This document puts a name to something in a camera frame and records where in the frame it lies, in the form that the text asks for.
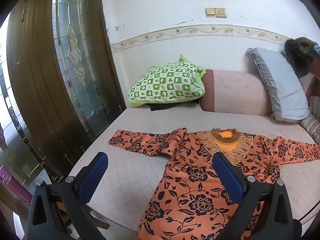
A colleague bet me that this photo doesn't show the orange floral blouse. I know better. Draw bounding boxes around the orange floral blouse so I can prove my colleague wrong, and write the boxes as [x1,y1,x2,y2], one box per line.
[108,127,320,240]

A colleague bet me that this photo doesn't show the grey pillow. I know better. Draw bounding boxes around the grey pillow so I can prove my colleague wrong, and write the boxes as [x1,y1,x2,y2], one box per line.
[246,47,310,123]

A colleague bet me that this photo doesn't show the pink bolster cushion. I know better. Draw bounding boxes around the pink bolster cushion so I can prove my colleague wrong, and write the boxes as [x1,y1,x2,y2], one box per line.
[199,69,273,117]

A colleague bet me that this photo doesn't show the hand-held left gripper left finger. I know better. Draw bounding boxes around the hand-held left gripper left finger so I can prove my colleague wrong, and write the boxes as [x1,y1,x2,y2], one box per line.
[27,152,109,240]

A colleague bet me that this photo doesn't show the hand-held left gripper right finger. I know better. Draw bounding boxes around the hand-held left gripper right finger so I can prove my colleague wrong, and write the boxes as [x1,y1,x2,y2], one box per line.
[212,151,302,240]

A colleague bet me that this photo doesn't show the wooden door with patterned glass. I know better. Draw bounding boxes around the wooden door with patterned glass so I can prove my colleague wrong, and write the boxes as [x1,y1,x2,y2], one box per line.
[6,0,127,180]

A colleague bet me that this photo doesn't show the green checked pillow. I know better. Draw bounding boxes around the green checked pillow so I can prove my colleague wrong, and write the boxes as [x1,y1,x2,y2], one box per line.
[127,54,207,109]

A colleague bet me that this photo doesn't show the purple cylinder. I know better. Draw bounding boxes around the purple cylinder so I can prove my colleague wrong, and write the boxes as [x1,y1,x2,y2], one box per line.
[0,165,33,205]

